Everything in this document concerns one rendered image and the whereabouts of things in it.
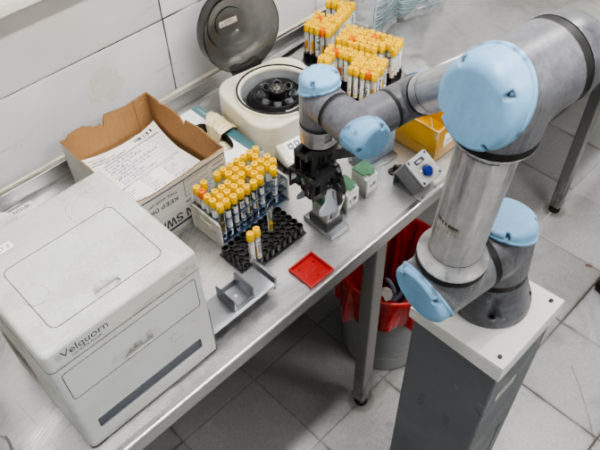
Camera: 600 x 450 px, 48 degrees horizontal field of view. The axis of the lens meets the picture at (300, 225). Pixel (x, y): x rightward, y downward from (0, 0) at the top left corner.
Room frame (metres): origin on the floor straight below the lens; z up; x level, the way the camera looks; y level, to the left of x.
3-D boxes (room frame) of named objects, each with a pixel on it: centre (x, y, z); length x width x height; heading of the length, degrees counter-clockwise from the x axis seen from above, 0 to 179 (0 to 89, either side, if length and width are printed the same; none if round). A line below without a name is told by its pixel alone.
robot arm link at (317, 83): (0.98, -0.04, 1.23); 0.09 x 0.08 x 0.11; 35
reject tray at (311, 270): (0.86, -0.02, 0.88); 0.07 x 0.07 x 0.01; 43
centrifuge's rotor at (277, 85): (1.33, 0.04, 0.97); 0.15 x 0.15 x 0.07
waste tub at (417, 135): (1.27, -0.33, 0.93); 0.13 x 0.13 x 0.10; 43
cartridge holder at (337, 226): (0.99, -0.06, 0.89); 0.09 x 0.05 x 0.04; 41
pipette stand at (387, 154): (1.20, -0.18, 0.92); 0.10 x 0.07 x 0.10; 128
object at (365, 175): (1.10, -0.15, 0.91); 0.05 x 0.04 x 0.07; 43
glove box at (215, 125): (1.23, 0.19, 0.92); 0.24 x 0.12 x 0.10; 43
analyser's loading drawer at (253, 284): (0.76, 0.15, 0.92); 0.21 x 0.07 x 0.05; 133
